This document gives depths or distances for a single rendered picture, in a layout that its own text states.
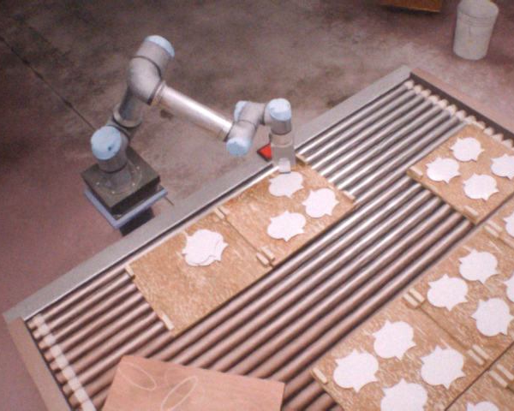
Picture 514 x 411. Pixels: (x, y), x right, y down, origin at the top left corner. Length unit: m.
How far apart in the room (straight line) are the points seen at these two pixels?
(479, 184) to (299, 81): 2.24
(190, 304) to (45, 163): 2.36
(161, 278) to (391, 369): 0.83
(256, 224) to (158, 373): 0.69
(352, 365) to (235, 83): 2.88
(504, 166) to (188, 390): 1.46
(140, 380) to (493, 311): 1.12
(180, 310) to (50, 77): 3.28
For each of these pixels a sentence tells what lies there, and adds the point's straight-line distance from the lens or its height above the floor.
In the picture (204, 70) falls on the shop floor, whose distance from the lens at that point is 4.42.
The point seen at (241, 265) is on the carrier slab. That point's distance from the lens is 1.96.
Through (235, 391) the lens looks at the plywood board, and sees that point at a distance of 1.64.
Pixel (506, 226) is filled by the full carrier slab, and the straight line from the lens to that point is 2.13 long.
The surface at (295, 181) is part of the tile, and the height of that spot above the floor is 0.94.
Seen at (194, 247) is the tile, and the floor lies 0.96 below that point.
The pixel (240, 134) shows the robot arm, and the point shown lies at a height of 1.32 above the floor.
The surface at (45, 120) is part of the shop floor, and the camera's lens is 4.44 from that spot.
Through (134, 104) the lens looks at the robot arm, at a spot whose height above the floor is 1.29.
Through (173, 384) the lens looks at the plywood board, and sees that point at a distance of 1.68.
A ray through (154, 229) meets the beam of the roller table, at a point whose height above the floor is 0.91.
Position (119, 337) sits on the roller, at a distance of 1.94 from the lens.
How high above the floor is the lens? 2.55
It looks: 49 degrees down
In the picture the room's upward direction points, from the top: 8 degrees counter-clockwise
